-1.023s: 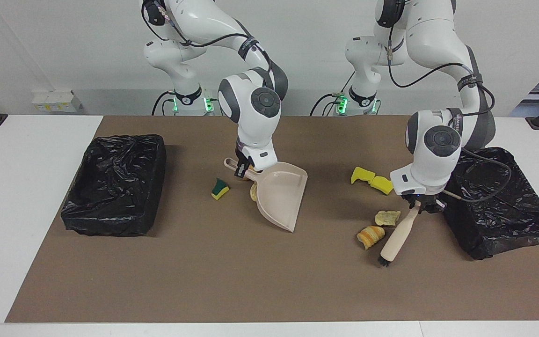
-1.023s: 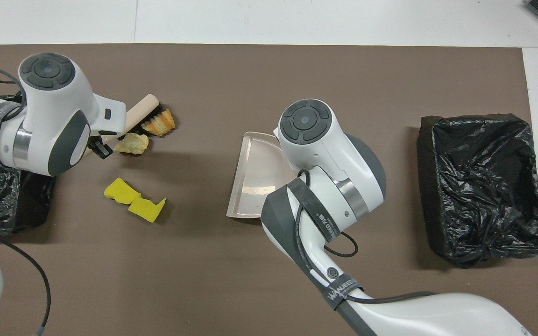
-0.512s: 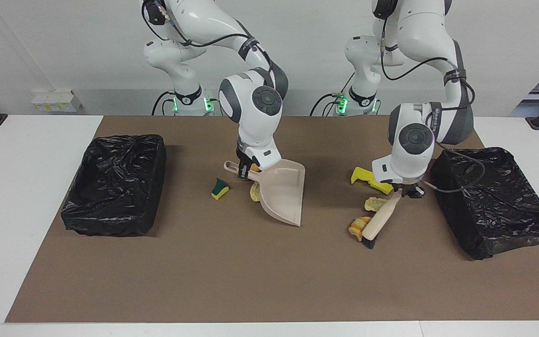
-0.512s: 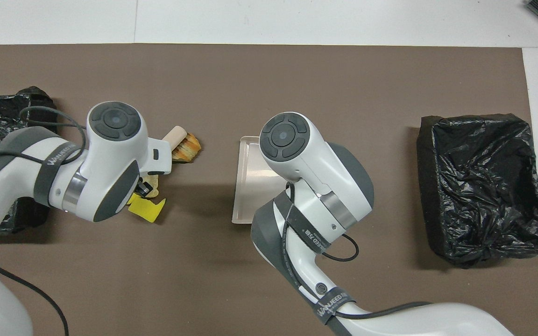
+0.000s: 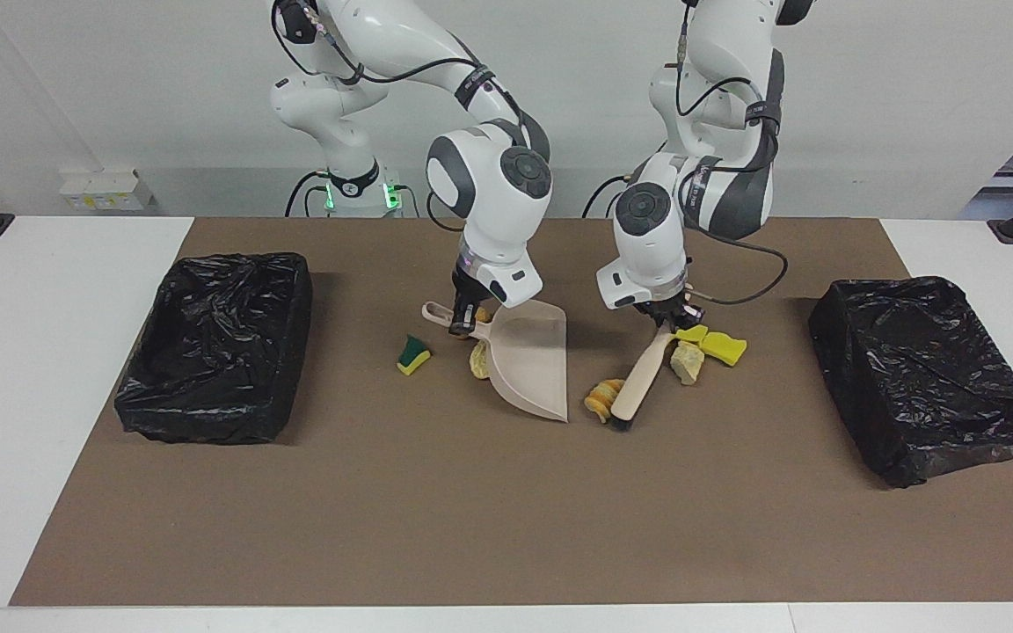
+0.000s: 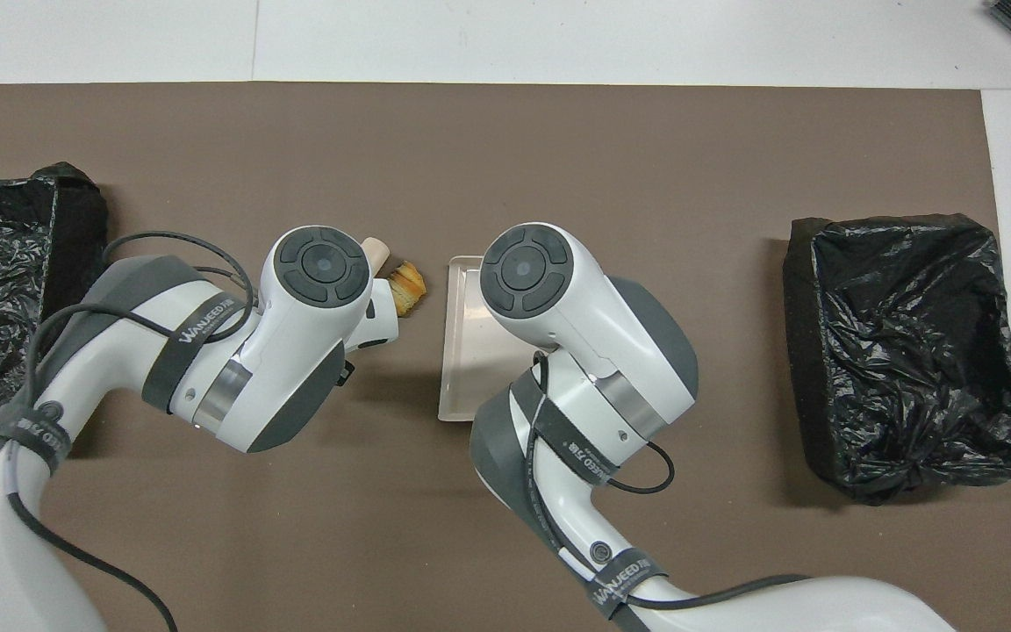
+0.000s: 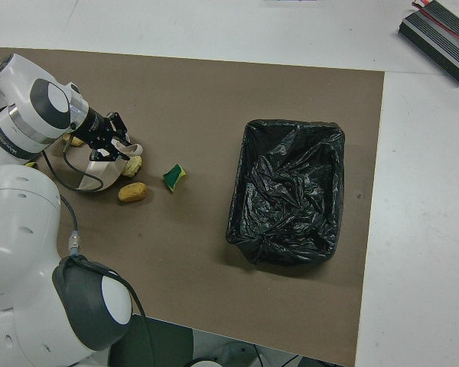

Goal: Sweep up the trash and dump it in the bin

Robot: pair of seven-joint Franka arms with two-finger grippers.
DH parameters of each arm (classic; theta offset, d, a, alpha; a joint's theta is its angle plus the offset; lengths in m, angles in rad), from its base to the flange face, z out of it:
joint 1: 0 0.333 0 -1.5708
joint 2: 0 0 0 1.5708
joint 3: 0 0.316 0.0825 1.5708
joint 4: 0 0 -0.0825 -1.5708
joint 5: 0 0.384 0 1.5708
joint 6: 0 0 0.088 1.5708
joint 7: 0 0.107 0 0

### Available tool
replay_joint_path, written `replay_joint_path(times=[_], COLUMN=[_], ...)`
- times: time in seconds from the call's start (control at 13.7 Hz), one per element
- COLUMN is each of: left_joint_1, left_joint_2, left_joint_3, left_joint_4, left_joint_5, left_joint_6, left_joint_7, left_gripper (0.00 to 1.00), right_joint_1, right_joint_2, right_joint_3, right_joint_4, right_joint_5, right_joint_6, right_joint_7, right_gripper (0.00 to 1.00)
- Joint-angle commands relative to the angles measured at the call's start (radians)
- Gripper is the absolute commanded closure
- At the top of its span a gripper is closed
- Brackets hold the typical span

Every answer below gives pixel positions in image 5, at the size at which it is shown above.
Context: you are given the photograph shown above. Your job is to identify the pale bread chunk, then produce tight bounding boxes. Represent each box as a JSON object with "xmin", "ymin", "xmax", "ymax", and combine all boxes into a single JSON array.
[{"xmin": 668, "ymin": 342, "xmax": 706, "ymax": 387}]

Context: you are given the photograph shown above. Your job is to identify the beige hand brush black bristles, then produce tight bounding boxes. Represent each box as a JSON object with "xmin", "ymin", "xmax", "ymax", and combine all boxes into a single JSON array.
[{"xmin": 609, "ymin": 321, "xmax": 680, "ymax": 433}]

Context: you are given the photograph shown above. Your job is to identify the thin green yellow sponge scrap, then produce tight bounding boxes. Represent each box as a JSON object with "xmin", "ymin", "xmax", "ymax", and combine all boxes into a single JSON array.
[{"xmin": 397, "ymin": 334, "xmax": 432, "ymax": 377}]

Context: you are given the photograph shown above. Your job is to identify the thick yellow green sponge chunk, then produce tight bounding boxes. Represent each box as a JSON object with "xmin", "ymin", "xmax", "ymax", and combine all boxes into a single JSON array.
[{"xmin": 701, "ymin": 331, "xmax": 748, "ymax": 368}]

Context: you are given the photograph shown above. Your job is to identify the beige plastic dustpan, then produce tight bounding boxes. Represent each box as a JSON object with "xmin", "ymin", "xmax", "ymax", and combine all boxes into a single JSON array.
[{"xmin": 421, "ymin": 299, "xmax": 570, "ymax": 424}]

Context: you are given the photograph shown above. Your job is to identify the striped croissant piece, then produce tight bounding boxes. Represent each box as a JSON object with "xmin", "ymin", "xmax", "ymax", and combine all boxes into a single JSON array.
[{"xmin": 583, "ymin": 378, "xmax": 627, "ymax": 426}]

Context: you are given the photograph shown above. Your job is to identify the black bag lined bin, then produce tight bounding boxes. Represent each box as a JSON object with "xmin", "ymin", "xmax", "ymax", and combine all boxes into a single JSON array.
[
  {"xmin": 807, "ymin": 276, "xmax": 1013, "ymax": 490},
  {"xmin": 113, "ymin": 252, "xmax": 314, "ymax": 445}
]

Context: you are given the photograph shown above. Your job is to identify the brown table mat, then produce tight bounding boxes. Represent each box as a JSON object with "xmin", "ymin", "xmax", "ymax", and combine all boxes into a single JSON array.
[{"xmin": 10, "ymin": 217, "xmax": 1013, "ymax": 608}]

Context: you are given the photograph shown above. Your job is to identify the white power strip box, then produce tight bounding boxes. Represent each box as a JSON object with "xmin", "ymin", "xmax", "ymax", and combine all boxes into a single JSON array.
[{"xmin": 60, "ymin": 169, "xmax": 154, "ymax": 212}]

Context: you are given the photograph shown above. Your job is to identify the black left arm gripper cable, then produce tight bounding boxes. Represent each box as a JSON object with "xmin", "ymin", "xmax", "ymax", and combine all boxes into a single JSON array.
[{"xmin": 675, "ymin": 18, "xmax": 789, "ymax": 309}]

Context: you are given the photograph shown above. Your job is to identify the black arm gripper cable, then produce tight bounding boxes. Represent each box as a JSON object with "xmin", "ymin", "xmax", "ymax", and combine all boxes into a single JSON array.
[
  {"xmin": 271, "ymin": 0, "xmax": 525, "ymax": 234},
  {"xmin": 675, "ymin": 18, "xmax": 789, "ymax": 309}
]

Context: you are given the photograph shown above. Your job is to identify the black left arm base cable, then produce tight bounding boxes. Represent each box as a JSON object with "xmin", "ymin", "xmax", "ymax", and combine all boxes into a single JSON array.
[{"xmin": 581, "ymin": 174, "xmax": 639, "ymax": 218}]

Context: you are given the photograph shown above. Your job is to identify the black arm base cable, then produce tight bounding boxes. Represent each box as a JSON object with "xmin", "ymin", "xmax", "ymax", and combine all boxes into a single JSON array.
[
  {"xmin": 581, "ymin": 174, "xmax": 639, "ymax": 218},
  {"xmin": 285, "ymin": 170, "xmax": 332, "ymax": 218}
]

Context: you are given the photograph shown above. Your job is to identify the black right arm base cable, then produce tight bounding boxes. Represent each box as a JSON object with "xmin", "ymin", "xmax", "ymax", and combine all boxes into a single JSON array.
[{"xmin": 285, "ymin": 170, "xmax": 332, "ymax": 218}]

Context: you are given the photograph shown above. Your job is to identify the black right arm gripper cable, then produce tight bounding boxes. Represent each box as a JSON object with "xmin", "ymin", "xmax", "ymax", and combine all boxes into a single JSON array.
[{"xmin": 271, "ymin": 0, "xmax": 525, "ymax": 234}]

